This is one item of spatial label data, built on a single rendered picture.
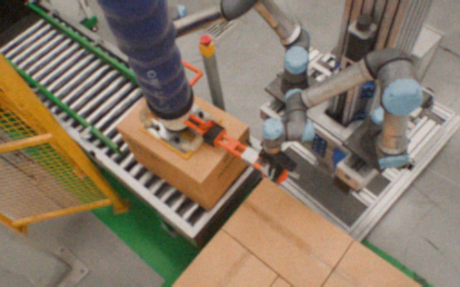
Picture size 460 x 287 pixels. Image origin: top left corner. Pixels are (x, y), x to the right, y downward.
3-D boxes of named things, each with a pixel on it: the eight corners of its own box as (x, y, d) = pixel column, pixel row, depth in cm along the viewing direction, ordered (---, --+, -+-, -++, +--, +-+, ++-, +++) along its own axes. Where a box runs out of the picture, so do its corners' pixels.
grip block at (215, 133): (202, 141, 195) (200, 134, 190) (215, 126, 198) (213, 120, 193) (215, 149, 192) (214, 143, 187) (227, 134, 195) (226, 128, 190)
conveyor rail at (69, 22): (49, 21, 347) (38, 3, 331) (55, 17, 349) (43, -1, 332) (264, 166, 257) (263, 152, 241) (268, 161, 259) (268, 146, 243)
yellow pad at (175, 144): (138, 129, 214) (135, 123, 210) (151, 115, 217) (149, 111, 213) (187, 161, 201) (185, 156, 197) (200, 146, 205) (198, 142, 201)
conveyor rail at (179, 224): (-16, 68, 324) (-32, 51, 308) (-11, 64, 326) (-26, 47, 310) (195, 246, 234) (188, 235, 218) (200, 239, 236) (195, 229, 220)
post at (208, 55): (218, 135, 320) (198, 44, 235) (224, 129, 323) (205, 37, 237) (225, 139, 318) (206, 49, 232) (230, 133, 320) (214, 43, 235)
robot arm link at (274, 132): (285, 133, 147) (262, 134, 148) (285, 148, 157) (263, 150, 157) (284, 115, 152) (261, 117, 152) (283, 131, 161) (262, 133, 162)
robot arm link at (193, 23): (258, 19, 167) (167, 51, 191) (261, 1, 172) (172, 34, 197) (245, -2, 159) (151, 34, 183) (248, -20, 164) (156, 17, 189)
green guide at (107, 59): (32, 13, 331) (26, 4, 323) (43, 5, 335) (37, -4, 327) (171, 108, 269) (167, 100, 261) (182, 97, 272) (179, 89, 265)
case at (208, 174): (136, 161, 251) (115, 125, 217) (178, 116, 265) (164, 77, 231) (212, 213, 229) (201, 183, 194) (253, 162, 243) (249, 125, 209)
